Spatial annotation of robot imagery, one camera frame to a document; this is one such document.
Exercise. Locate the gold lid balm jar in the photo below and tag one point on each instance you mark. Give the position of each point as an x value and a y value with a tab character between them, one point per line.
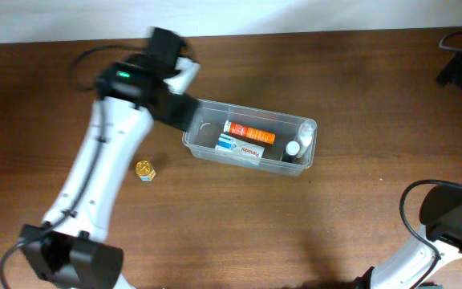
145	170

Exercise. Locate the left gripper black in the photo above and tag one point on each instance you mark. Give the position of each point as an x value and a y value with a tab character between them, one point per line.
183	111

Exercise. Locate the orange tablet tube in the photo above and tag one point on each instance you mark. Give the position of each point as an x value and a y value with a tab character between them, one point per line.
249	132

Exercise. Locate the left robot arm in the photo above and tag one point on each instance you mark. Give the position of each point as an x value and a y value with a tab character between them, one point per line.
68	249

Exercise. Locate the white spray bottle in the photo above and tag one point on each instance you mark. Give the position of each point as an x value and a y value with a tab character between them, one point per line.
305	136

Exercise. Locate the clear plastic container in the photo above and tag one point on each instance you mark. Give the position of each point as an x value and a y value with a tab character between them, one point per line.
208	125

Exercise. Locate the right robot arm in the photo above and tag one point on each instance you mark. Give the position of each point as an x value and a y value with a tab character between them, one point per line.
435	243

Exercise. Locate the white Panadol medicine box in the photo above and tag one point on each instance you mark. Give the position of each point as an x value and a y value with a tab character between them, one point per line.
239	150

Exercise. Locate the dark bottle white cap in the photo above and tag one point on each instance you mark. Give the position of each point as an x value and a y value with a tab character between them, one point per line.
291	150

